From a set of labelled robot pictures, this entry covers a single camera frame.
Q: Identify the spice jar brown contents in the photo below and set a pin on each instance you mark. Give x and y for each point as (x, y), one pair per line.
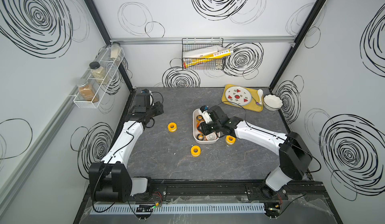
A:
(87, 91)

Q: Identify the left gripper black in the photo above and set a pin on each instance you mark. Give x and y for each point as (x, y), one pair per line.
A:
(158, 108)

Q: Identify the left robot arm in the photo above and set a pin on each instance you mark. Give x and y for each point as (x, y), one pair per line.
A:
(109, 178)

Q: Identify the white spoon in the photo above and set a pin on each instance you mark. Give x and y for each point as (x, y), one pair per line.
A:
(260, 97)

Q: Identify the yellow white box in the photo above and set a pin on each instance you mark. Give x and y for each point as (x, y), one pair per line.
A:
(210, 58)

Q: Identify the spice jar pale contents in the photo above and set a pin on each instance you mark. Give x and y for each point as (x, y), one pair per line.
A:
(115, 50)

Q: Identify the watermelon pattern plate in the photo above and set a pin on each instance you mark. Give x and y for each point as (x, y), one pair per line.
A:
(238, 95)

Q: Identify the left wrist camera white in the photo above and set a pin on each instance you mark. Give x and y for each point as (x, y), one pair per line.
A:
(147, 97)

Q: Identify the spice jar black lid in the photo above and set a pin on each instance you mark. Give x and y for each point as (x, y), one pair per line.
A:
(99, 73)

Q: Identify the white wire spice rack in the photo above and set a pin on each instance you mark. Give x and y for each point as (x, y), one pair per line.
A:
(106, 93)

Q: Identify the white scalloped bowl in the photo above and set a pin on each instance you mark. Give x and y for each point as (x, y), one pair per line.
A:
(272, 102)

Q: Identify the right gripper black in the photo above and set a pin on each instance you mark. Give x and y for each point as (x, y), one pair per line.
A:
(203, 127)

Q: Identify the white slotted cable duct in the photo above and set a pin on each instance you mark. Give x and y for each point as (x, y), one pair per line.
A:
(130, 209)

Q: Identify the black wire wall basket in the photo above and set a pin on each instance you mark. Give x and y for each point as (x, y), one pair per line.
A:
(197, 43)

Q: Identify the yellow sealing tape roll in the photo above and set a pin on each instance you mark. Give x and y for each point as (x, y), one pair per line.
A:
(172, 127)
(195, 151)
(230, 140)

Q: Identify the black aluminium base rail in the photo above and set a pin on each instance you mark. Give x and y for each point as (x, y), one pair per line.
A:
(167, 189)

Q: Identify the white plastic storage box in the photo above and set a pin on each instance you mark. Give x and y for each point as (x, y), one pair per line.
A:
(196, 132)

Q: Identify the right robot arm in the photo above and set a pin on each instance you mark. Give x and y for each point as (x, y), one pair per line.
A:
(294, 156)

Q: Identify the yellow black tape roll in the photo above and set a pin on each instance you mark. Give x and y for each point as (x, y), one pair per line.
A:
(199, 118)
(200, 137)

